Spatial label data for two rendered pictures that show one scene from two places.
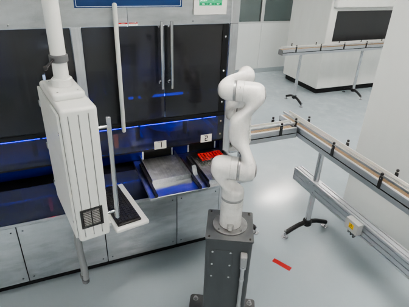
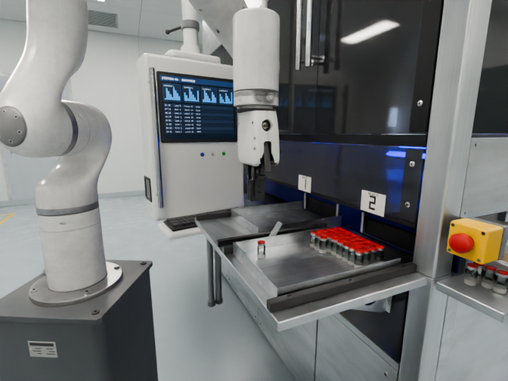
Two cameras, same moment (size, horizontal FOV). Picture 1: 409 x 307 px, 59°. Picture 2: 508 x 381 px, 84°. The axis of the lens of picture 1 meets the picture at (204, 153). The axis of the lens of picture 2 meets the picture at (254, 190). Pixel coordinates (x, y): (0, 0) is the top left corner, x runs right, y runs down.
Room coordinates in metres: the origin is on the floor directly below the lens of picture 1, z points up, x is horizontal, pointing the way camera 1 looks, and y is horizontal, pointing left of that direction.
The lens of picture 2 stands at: (2.01, -0.78, 1.21)
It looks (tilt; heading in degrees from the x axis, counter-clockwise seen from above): 11 degrees down; 90
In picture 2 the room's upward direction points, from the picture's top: straight up
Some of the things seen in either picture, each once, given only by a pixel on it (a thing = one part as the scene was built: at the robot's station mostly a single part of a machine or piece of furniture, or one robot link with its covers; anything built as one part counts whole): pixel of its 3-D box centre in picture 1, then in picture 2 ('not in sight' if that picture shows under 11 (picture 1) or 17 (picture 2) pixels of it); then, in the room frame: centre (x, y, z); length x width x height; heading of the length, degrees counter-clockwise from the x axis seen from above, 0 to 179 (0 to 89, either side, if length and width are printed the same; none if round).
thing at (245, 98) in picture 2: not in sight; (256, 101); (2.02, -0.23, 1.27); 0.09 x 0.08 x 0.03; 114
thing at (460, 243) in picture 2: not in sight; (462, 243); (2.43, -0.24, 0.99); 0.04 x 0.04 x 0.04; 24
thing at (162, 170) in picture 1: (164, 166); (283, 216); (2.13, 0.27, 0.90); 0.34 x 0.26 x 0.04; 24
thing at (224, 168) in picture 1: (227, 176); (73, 154); (1.60, -0.13, 1.16); 0.19 x 0.12 x 0.24; 80
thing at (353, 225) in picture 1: (353, 225); not in sight; (2.08, -1.10, 0.50); 0.12 x 0.05 x 0.09; 24
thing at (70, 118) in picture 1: (73, 155); (194, 137); (1.71, 0.70, 1.19); 0.50 x 0.19 x 0.78; 33
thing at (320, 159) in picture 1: (313, 189); not in sight; (2.59, -0.94, 0.46); 0.09 x 0.09 x 0.77; 24
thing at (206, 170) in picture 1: (216, 166); (311, 255); (2.16, -0.09, 0.90); 0.34 x 0.26 x 0.04; 23
